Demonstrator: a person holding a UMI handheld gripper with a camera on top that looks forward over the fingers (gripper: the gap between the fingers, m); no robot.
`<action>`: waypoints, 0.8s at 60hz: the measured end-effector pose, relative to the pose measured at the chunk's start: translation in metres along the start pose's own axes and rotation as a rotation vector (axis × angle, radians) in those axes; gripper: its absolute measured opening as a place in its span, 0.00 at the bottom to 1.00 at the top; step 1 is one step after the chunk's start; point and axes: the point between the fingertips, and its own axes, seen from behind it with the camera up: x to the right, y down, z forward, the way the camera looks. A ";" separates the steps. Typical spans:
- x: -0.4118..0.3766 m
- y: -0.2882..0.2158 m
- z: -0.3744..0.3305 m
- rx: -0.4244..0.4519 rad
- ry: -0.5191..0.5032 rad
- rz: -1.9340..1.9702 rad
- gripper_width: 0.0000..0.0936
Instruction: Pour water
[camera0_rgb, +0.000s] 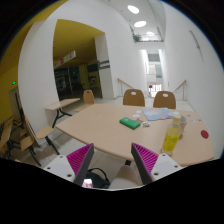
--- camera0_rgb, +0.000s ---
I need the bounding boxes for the wooden chair back right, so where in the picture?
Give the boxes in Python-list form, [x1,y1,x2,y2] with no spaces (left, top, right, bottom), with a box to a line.
[153,91,176,109]

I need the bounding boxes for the small white card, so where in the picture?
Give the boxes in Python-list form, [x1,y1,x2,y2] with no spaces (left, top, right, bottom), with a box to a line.
[132,114,140,119]

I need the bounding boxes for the wooden chair near wall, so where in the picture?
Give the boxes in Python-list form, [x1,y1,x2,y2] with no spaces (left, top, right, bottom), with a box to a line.
[20,118,59,165]

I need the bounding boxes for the black bag on floor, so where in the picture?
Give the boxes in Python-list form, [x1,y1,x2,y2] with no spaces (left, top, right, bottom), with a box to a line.
[85,168,110,189]

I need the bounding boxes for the green flat box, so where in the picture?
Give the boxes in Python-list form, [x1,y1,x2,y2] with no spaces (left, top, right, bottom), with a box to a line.
[119,117,140,130]

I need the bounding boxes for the yellow drink plastic bottle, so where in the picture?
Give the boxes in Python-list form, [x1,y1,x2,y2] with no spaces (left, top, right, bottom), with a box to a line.
[162,115,182,155]

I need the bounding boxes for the large wooden table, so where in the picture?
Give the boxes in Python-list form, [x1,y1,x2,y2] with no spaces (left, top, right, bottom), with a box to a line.
[56,104,214,166]

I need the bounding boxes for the wooden chair far left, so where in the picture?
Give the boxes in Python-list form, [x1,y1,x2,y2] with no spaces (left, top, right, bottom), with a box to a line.
[76,90,95,112]

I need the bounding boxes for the small colourful cube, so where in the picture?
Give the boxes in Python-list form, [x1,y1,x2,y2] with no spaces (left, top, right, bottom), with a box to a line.
[143,122,150,128]

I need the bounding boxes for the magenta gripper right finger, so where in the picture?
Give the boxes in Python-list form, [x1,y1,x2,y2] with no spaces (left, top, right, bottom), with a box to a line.
[130,142,183,186]

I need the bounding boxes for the light blue paper sheet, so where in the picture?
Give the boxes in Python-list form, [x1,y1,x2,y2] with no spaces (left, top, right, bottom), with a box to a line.
[142,108,174,121]

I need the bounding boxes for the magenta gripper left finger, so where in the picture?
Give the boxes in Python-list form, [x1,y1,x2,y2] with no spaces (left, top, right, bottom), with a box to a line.
[43,143,95,187]

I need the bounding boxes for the white chair seat below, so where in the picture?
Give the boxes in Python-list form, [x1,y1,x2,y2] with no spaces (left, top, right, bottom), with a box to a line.
[110,165,142,190]

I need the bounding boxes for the red round coaster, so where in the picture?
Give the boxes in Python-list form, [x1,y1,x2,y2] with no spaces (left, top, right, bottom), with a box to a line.
[201,130,209,139]

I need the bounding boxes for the wooden chair back left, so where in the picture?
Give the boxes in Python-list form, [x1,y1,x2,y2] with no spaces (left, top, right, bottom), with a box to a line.
[123,89,145,106]

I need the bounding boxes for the small wooden side table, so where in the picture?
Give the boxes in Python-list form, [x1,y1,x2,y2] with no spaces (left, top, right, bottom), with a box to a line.
[46,98,79,128]

